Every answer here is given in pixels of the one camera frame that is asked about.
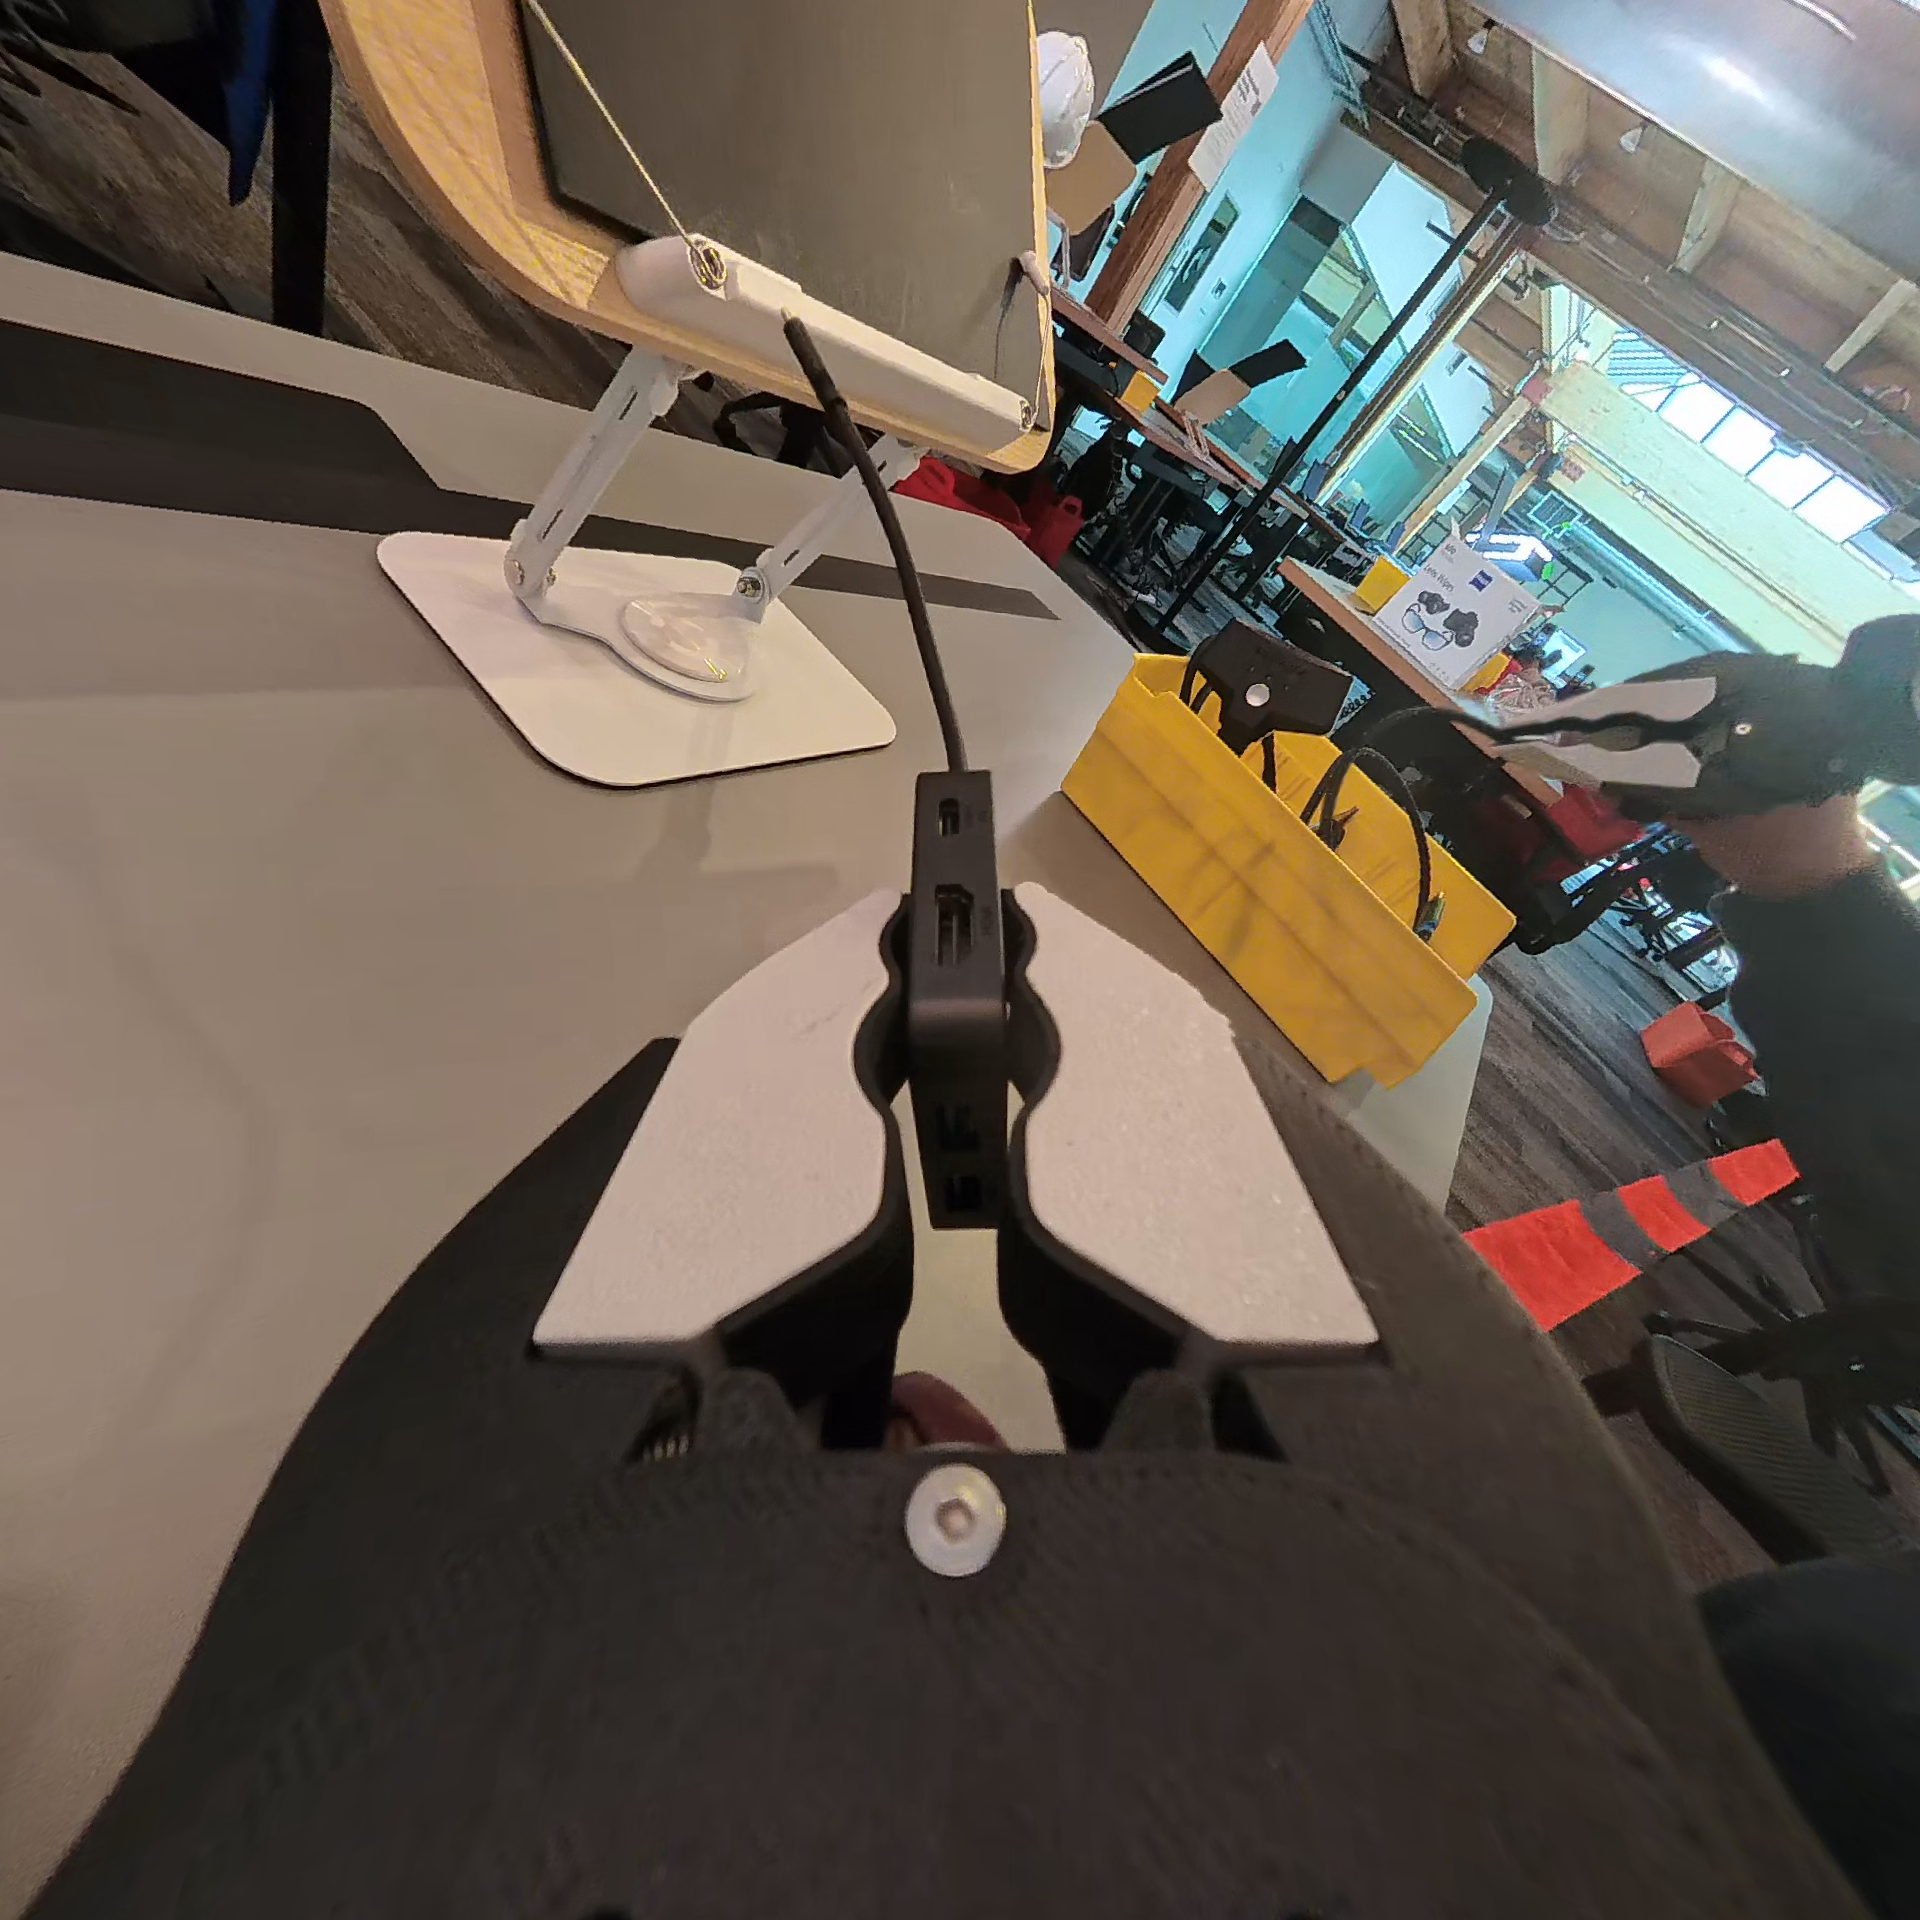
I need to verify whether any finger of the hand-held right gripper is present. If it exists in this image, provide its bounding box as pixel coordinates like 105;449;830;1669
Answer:
1532;735;1719;802
1486;673;1723;745

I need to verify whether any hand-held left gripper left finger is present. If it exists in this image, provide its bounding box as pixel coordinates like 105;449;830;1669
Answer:
532;900;916;1370

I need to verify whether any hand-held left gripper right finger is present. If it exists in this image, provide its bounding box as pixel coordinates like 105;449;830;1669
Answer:
991;882;1385;1377

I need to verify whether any black hdmi switch box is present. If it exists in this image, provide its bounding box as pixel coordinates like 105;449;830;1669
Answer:
781;313;1031;1234

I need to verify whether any yellow plastic bin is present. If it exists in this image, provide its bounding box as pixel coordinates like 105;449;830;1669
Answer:
1060;652;1496;1090

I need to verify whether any person's right forearm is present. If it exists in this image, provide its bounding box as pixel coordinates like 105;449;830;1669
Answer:
1727;786;1920;908

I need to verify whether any white printed carton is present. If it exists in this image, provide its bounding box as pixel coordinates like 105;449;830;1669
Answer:
1381;537;1541;673

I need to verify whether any background wooden desk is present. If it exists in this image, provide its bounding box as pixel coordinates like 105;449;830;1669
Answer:
1052;285;1352;579
1276;556;1560;736

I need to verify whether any red plastic bin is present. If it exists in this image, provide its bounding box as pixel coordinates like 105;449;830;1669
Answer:
891;450;1087;572
1640;1004;1761;1108

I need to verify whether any orange traffic cone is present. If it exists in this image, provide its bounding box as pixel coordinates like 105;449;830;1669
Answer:
1459;1131;1809;1339

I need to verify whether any black chair with armrest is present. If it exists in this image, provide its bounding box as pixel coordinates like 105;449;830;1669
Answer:
1630;1300;1920;1568

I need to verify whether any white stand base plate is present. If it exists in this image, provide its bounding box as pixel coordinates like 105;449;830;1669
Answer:
372;235;1040;794

